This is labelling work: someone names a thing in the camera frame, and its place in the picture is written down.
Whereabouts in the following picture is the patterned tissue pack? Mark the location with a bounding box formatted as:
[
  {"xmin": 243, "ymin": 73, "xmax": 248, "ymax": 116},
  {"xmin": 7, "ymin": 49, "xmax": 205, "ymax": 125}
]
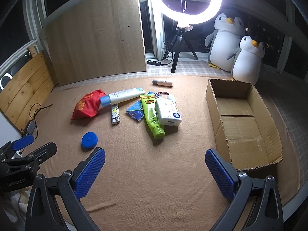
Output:
[{"xmin": 155, "ymin": 99, "xmax": 182, "ymax": 127}]

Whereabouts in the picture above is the white ring light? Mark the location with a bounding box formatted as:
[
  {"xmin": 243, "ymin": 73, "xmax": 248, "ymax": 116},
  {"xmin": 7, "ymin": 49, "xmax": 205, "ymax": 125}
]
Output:
[{"xmin": 157, "ymin": 0, "xmax": 222, "ymax": 25}]

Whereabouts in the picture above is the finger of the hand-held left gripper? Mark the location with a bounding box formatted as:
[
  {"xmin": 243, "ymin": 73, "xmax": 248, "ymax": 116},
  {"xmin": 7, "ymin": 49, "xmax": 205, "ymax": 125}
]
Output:
[
  {"xmin": 5, "ymin": 142, "xmax": 58, "ymax": 174},
  {"xmin": 0, "ymin": 135, "xmax": 34, "ymax": 160}
]

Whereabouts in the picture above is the white tube with blue cap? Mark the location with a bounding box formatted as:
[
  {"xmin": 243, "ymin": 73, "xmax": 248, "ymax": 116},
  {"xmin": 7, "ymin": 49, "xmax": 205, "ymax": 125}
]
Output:
[{"xmin": 100, "ymin": 88, "xmax": 146, "ymax": 107}]

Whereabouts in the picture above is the blue round case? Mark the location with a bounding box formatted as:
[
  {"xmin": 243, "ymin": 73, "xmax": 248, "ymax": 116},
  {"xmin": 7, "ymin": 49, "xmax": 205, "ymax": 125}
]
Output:
[{"xmin": 81, "ymin": 132, "xmax": 99, "ymax": 148}]

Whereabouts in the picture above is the large penguin plush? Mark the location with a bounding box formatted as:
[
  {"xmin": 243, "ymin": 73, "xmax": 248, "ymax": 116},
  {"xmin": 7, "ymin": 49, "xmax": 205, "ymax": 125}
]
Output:
[{"xmin": 204, "ymin": 13, "xmax": 246, "ymax": 71}]

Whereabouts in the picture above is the light wooden board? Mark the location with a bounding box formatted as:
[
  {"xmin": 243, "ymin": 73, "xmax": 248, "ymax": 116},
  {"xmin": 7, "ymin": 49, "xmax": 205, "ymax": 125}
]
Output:
[{"xmin": 44, "ymin": 0, "xmax": 147, "ymax": 86}]

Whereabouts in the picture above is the cardboard box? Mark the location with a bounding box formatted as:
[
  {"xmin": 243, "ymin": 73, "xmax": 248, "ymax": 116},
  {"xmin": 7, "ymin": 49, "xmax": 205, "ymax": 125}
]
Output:
[{"xmin": 205, "ymin": 78, "xmax": 284, "ymax": 171}]

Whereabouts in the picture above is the patterned lighter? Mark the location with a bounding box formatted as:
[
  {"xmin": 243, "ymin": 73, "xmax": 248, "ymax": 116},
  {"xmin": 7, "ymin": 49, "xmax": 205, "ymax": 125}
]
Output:
[{"xmin": 111, "ymin": 103, "xmax": 121, "ymax": 125}]

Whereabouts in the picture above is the small penguin plush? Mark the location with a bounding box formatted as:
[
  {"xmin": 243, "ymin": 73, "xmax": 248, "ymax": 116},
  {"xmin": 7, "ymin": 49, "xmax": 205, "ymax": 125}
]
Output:
[{"xmin": 230, "ymin": 36, "xmax": 265, "ymax": 86}]

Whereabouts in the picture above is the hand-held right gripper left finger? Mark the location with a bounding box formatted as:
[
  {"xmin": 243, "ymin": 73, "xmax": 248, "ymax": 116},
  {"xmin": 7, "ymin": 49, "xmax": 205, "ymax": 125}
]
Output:
[{"xmin": 25, "ymin": 147, "xmax": 106, "ymax": 231}]

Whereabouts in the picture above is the red cloth bag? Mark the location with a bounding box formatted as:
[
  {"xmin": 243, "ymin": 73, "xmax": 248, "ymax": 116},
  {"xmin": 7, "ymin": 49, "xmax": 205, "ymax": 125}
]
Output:
[{"xmin": 71, "ymin": 90, "xmax": 107, "ymax": 121}]

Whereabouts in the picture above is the small white bottle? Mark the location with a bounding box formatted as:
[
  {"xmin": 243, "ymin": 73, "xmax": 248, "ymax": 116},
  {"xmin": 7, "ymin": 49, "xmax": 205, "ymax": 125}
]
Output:
[{"xmin": 152, "ymin": 79, "xmax": 174, "ymax": 87}]

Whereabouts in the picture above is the green tube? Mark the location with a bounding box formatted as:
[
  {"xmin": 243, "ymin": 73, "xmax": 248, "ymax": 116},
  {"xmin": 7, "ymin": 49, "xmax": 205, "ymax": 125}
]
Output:
[{"xmin": 140, "ymin": 94, "xmax": 166, "ymax": 140}]

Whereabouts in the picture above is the blue snack packet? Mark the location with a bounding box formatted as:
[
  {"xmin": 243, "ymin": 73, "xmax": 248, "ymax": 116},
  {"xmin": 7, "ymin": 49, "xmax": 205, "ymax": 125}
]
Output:
[{"xmin": 126, "ymin": 91, "xmax": 156, "ymax": 122}]

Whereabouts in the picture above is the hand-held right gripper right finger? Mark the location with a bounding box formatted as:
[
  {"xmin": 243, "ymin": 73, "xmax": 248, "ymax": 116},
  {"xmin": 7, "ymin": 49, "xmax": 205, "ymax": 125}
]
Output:
[{"xmin": 205, "ymin": 148, "xmax": 284, "ymax": 231}]

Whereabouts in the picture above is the black ring light cable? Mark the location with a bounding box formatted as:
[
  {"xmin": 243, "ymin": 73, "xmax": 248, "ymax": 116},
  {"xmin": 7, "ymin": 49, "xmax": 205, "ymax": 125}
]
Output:
[{"xmin": 162, "ymin": 40, "xmax": 174, "ymax": 66}]

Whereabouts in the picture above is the black charger cable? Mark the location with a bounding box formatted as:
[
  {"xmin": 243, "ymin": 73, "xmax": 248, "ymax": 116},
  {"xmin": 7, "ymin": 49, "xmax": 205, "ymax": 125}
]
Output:
[{"xmin": 20, "ymin": 103, "xmax": 53, "ymax": 140}]

